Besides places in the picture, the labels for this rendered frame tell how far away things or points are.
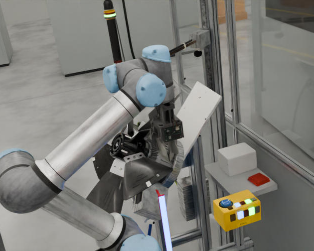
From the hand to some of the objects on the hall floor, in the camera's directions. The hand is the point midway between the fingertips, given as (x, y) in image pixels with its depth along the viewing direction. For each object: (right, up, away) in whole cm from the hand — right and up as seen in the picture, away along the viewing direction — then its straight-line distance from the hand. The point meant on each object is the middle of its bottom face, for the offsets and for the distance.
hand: (167, 156), depth 137 cm
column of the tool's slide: (+44, -82, +154) cm, 180 cm away
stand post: (+29, -98, +123) cm, 160 cm away
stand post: (+8, -104, +117) cm, 157 cm away
